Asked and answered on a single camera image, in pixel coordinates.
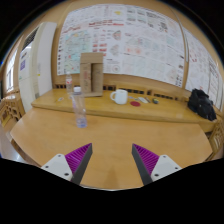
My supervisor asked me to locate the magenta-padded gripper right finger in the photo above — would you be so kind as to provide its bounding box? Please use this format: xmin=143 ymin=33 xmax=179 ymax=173
xmin=131 ymin=143 xmax=184 ymax=186

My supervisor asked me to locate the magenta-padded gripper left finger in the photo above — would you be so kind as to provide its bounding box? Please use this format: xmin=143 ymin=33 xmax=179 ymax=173
xmin=40 ymin=142 xmax=93 ymax=186

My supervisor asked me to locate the clear white-capped plastic bottle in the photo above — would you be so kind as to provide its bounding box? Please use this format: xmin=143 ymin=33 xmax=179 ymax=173
xmin=72 ymin=86 xmax=88 ymax=129

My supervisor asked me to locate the red-labelled clear water bottle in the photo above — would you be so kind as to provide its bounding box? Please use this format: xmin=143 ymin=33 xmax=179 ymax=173
xmin=65 ymin=71 xmax=74 ymax=95

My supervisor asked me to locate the black bag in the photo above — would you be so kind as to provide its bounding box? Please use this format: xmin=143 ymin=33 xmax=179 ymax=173
xmin=187 ymin=88 xmax=218 ymax=122

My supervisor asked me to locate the wooden chair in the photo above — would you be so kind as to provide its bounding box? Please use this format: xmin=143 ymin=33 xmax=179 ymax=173
xmin=0 ymin=94 xmax=26 ymax=128

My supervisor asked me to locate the white ceramic mug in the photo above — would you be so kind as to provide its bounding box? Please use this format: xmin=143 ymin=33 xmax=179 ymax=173
xmin=109 ymin=89 xmax=129 ymax=106

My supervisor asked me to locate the brown cardboard box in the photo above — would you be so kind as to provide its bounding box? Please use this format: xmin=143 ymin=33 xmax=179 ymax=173
xmin=79 ymin=52 xmax=105 ymax=98

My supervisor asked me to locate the narrow printed wall poster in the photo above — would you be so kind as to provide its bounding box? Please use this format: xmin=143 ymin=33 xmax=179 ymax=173
xmin=182 ymin=26 xmax=224 ymax=111

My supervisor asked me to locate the large printed wall poster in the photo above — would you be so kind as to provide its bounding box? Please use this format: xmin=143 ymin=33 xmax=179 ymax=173
xmin=56 ymin=3 xmax=186 ymax=88

